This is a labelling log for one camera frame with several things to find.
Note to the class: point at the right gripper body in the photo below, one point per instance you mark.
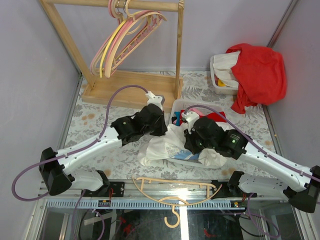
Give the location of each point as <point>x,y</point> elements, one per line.
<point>196,144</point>

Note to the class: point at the peach plastic hanger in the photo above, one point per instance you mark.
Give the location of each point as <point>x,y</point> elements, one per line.
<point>176,201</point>

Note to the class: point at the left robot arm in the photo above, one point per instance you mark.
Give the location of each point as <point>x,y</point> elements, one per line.
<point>60,169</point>

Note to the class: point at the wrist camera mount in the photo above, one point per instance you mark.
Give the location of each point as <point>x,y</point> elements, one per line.
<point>189,117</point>
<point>157,100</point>

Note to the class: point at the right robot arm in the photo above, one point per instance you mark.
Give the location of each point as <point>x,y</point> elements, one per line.
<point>297,184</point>

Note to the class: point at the white laundry basket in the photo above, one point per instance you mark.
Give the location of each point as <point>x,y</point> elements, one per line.
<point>180,105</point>
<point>223,80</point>

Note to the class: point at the red t shirt on basket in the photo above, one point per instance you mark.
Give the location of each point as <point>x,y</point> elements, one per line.
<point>260,72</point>

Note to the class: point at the aluminium rail frame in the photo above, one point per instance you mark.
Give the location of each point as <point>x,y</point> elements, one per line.
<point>127,196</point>

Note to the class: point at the peach hanger on rack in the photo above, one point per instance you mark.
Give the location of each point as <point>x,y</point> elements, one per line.
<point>142,23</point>

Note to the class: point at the wooden clothes rack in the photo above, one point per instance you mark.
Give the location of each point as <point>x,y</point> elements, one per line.
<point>100,89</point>

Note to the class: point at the white back laundry basket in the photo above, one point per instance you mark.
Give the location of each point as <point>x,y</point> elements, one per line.
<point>223,80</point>

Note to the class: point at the white t shirt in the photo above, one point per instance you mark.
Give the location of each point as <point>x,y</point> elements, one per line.
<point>153,151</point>

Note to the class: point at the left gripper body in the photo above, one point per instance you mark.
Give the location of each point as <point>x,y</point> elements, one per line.
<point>158,130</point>

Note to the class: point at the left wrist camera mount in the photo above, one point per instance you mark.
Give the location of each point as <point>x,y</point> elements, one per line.
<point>157,100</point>

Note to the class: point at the pile of folded clothes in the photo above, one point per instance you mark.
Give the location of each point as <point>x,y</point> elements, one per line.
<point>177,116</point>

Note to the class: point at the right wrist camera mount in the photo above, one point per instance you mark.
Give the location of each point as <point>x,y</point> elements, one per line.
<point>189,117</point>

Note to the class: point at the white front laundry basket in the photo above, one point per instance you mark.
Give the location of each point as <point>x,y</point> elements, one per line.
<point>180,105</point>

